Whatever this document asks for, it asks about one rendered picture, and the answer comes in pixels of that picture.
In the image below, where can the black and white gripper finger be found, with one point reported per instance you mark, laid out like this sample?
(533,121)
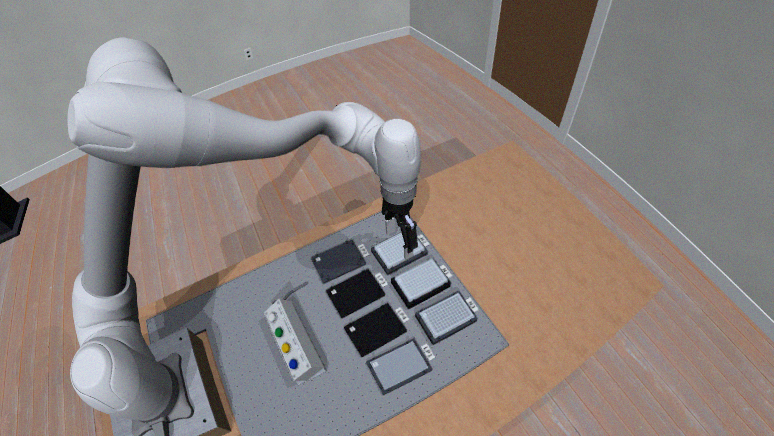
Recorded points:
(389,219)
(408,229)

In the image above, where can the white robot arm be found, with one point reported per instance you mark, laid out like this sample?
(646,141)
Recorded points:
(137,116)

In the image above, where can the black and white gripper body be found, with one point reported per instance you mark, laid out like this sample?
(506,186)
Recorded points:
(401,210)

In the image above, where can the grey button panel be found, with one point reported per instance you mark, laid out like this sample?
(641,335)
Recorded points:
(296,348)

